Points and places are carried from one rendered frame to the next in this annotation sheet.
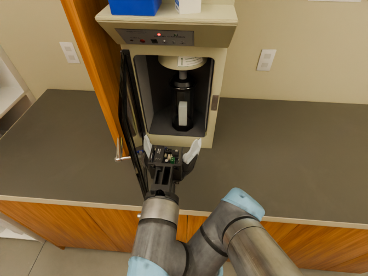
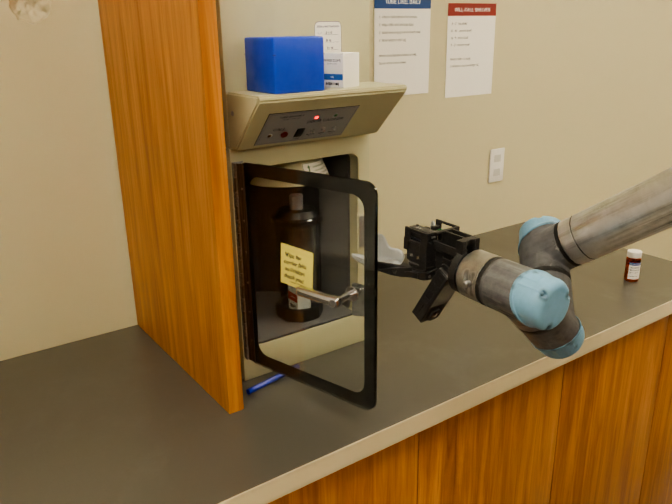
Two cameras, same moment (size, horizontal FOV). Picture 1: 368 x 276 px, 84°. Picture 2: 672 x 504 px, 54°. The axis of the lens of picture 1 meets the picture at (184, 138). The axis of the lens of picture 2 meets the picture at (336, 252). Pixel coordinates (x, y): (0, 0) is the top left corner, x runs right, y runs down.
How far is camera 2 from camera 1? 0.90 m
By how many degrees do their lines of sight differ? 43
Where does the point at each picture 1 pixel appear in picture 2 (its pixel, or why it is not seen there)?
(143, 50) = (264, 158)
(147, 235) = (506, 265)
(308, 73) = (409, 200)
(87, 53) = (220, 159)
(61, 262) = not seen: outside the picture
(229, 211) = (542, 231)
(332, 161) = not seen: hidden behind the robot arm
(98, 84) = (225, 216)
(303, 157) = not seen: hidden behind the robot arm
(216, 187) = (434, 370)
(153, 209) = (482, 255)
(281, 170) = (487, 319)
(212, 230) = (542, 258)
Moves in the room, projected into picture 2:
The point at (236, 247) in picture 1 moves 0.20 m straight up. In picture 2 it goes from (581, 222) to (596, 83)
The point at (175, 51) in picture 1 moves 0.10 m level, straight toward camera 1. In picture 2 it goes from (307, 152) to (343, 158)
